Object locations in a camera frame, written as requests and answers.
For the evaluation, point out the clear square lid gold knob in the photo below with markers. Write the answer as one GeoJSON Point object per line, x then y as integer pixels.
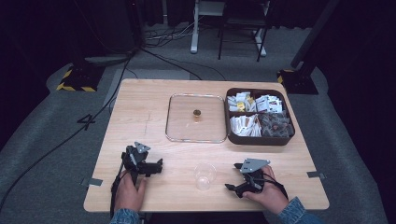
{"type": "Point", "coordinates": [196, 118]}

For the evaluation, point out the person's right hand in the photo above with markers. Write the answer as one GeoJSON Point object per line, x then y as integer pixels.
{"type": "Point", "coordinates": [270, 194]}

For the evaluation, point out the pile of white yellow packets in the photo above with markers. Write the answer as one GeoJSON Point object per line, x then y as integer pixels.
{"type": "Point", "coordinates": [239, 102]}

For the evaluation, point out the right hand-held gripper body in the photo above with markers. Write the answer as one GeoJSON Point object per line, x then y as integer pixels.
{"type": "Point", "coordinates": [252, 174]}

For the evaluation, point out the pile of white dark-label packets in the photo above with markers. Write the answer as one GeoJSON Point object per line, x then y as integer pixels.
{"type": "Point", "coordinates": [269, 103]}

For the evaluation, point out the grey tape piece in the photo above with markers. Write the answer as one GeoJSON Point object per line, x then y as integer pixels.
{"type": "Point", "coordinates": [94, 182]}
{"type": "Point", "coordinates": [316, 174]}

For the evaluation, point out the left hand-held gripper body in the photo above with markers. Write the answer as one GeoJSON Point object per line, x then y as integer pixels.
{"type": "Point", "coordinates": [137, 161]}

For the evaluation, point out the pile of grey tea bags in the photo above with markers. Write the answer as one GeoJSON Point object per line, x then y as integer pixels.
{"type": "Point", "coordinates": [275, 124]}

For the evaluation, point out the person's left hand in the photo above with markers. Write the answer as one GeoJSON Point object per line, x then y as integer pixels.
{"type": "Point", "coordinates": [128, 193]}

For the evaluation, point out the black stand with hazard-striped base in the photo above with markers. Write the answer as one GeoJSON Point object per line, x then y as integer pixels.
{"type": "Point", "coordinates": [80, 77]}
{"type": "Point", "coordinates": [297, 81]}

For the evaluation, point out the clear plastic cup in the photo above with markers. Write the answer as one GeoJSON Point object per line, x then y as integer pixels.
{"type": "Point", "coordinates": [204, 176]}

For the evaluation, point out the pile of long white sachets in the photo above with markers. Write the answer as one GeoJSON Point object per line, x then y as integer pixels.
{"type": "Point", "coordinates": [246, 125]}

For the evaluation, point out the brown compartment box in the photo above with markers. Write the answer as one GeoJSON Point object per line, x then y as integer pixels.
{"type": "Point", "coordinates": [258, 140]}

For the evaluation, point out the black chair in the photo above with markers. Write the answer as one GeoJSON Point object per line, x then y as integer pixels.
{"type": "Point", "coordinates": [243, 21]}

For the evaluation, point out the white desk frame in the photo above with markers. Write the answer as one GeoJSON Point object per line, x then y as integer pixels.
{"type": "Point", "coordinates": [195, 28]}

